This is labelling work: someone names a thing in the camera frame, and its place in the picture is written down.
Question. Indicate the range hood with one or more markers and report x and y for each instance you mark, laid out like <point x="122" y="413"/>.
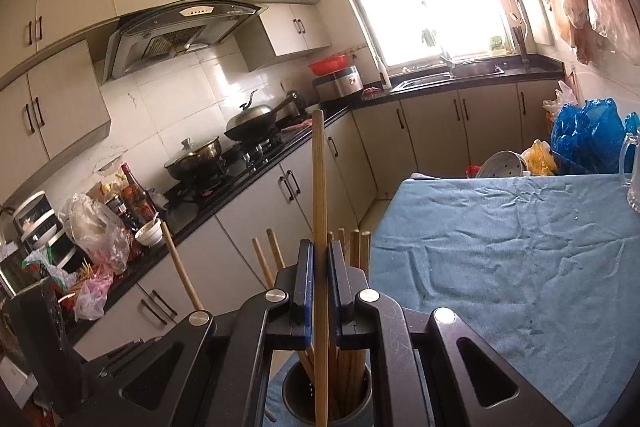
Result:
<point x="157" y="35"/>

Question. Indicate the white cutting board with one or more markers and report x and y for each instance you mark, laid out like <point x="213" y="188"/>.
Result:
<point x="538" y="22"/>

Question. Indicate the black wok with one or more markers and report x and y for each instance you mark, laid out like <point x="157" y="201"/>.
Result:
<point x="255" y="121"/>

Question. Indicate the kitchen cabinets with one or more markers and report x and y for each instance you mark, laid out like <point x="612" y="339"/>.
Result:
<point x="61" y="123"/>
<point x="371" y="149"/>

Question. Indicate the sauce bottle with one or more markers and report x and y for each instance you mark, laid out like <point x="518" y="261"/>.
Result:
<point x="136" y="197"/>

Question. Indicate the lower kitchen cabinets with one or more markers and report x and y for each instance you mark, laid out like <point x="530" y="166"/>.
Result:
<point x="371" y="149"/>

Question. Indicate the kitchen sink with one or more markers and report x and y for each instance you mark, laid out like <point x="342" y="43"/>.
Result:
<point x="455" y="73"/>

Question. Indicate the yellow plastic bag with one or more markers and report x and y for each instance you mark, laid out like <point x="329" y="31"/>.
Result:
<point x="539" y="160"/>

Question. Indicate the glass beer mug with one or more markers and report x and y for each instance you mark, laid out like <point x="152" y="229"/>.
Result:
<point x="629" y="169"/>

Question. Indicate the red plastic basin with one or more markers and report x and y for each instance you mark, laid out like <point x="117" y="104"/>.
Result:
<point x="329" y="65"/>

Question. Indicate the steel pot with lid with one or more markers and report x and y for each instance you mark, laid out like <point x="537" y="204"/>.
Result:
<point x="196" y="160"/>

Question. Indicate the blue plastic bag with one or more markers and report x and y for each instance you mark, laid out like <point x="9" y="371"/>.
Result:
<point x="588" y="139"/>

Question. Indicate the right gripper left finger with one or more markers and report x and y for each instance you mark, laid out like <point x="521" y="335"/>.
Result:
<point x="208" y="370"/>

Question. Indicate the white colander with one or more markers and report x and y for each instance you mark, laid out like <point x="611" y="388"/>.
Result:
<point x="504" y="164"/>

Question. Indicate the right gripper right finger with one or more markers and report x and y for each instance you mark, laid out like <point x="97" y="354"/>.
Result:
<point x="428" y="369"/>

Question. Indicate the blue towel table cover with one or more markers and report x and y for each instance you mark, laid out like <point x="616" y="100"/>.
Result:
<point x="544" y="268"/>

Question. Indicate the white bowl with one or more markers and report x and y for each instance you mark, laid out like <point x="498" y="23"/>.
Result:
<point x="150" y="234"/>

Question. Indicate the upper kitchen cabinets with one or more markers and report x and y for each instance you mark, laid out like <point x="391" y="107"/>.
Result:
<point x="61" y="123"/>

